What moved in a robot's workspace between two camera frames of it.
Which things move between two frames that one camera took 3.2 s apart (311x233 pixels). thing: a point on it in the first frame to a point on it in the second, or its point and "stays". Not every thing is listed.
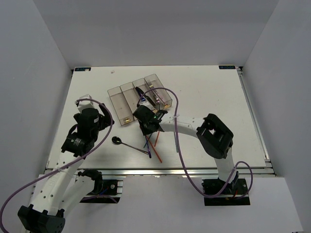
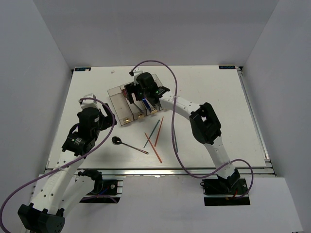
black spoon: x=117 y=141 stays
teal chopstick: x=144 y=146 stays
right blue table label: x=227 y=67 stays
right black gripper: x=145 y=131 to x=130 y=89
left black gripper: x=105 y=120 stays
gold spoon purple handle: x=147 y=145 to x=125 y=94
